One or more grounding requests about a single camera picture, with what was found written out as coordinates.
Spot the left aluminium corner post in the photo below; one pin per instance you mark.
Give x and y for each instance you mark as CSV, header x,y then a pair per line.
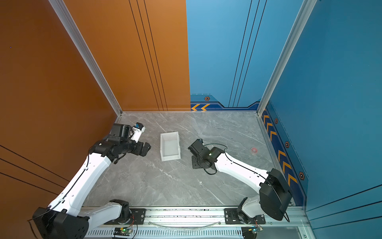
x,y
74,33

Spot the white rectangular plastic bin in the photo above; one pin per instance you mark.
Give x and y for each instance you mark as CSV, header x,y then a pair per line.
x,y
170,146

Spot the right aluminium corner post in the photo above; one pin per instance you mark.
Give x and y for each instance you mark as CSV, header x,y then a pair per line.
x,y
291,41

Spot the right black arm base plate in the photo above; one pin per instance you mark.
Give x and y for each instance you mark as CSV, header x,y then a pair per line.
x,y
233,217

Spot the left green circuit board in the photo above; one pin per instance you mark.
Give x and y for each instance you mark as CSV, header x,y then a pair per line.
x,y
123,232

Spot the green circuit board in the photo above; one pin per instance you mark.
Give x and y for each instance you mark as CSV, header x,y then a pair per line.
x,y
251,232
123,232

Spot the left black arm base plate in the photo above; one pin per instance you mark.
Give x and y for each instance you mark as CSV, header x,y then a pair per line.
x,y
136,217

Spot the right green circuit board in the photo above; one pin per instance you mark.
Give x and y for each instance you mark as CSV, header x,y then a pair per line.
x,y
251,232

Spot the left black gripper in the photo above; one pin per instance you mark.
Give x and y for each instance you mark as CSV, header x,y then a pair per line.
x,y
139,150

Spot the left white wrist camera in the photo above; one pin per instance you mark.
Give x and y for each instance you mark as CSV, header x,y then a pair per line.
x,y
138,129

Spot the aluminium front frame rail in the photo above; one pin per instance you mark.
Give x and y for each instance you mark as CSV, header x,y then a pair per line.
x,y
205,222

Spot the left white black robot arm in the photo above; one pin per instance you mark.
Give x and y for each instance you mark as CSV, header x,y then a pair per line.
x,y
64,217

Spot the aluminium corner post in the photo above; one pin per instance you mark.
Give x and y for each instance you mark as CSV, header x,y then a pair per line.
x,y
291,41
74,33

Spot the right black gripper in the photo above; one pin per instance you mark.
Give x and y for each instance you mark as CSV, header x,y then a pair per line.
x,y
194,164

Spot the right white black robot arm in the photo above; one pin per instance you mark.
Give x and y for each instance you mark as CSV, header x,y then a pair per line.
x,y
273,192

